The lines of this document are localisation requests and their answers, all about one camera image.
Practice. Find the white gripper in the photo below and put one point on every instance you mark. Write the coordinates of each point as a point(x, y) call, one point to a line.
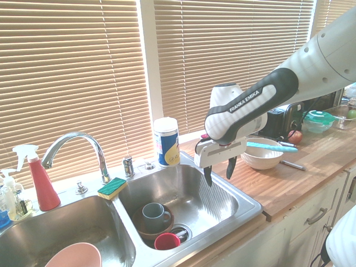
point(222, 151)

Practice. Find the teal knife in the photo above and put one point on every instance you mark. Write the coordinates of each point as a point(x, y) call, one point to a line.
point(275, 147)

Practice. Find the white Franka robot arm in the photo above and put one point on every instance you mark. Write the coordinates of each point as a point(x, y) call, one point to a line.
point(250, 111)

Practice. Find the stainless steel double sink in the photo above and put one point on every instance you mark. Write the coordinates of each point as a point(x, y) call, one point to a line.
point(194, 200)

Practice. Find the sink drain strainer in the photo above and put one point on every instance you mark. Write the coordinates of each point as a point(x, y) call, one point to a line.
point(185, 232)

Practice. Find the small chrome sink cap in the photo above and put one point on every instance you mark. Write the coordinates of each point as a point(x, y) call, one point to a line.
point(149, 166)

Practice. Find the chrome sink sprayer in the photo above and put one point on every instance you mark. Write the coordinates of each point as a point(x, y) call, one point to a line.
point(128, 167)

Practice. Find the chrome sink knob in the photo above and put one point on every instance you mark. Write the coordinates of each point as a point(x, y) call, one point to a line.
point(81, 188)

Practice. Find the cream ribbed bowl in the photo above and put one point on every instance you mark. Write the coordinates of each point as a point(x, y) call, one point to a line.
point(261, 160)

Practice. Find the white blue wipes canister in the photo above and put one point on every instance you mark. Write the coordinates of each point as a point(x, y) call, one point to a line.
point(167, 144)

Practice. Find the silver pen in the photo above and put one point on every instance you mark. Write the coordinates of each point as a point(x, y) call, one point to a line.
point(287, 144)

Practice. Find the silver utensil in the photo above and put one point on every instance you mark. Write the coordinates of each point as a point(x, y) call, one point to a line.
point(293, 165)

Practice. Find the grey blue mug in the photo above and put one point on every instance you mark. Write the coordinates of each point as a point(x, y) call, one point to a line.
point(153, 217)

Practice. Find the red apple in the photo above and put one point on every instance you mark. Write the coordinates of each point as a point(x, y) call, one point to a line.
point(295, 137)

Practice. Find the red cup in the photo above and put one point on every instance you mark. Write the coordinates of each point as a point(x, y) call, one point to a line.
point(167, 242)

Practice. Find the black silver toaster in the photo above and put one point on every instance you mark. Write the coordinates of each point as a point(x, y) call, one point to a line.
point(289, 116)

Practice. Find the cream kitchen cabinet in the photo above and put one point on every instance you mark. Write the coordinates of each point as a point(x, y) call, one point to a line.
point(292, 236)

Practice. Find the brown wooden bowl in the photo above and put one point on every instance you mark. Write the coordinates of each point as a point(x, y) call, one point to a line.
point(144, 235)

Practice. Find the green yellow sponge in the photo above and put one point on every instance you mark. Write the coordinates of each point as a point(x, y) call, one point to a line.
point(112, 188)

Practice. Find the green lid food container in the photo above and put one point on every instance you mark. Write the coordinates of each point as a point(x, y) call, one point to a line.
point(318, 118)

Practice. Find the chrome gooseneck faucet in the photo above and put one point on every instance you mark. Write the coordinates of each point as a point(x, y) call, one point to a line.
point(97, 147)

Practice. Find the black microwave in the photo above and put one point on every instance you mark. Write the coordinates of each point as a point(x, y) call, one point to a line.
point(325, 101)

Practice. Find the wide wooden window blind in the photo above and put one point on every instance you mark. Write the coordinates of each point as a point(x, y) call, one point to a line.
point(222, 41)
point(69, 83)

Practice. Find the clear plastic tray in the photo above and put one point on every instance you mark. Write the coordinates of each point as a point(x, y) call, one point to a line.
point(340, 121)

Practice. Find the green apple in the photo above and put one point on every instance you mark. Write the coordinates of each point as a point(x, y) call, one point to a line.
point(352, 114)

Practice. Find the pink bowl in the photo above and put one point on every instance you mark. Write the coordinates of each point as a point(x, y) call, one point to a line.
point(75, 256)

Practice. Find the red spray bottle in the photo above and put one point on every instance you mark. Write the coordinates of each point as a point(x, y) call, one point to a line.
point(44, 189)

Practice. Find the narrow wooden window blind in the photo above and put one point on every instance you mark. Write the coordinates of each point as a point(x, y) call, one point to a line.
point(328, 14)

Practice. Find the clear bottle yellow liquid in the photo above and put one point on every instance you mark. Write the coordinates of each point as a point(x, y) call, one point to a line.
point(23, 207)

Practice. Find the clear pump soap dispenser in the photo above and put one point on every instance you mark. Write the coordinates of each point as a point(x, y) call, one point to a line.
point(8, 192)

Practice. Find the blue dish soap bottle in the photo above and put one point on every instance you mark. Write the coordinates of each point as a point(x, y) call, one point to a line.
point(2, 219)

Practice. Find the white window frame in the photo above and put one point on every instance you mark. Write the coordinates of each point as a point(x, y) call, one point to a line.
point(151, 69)

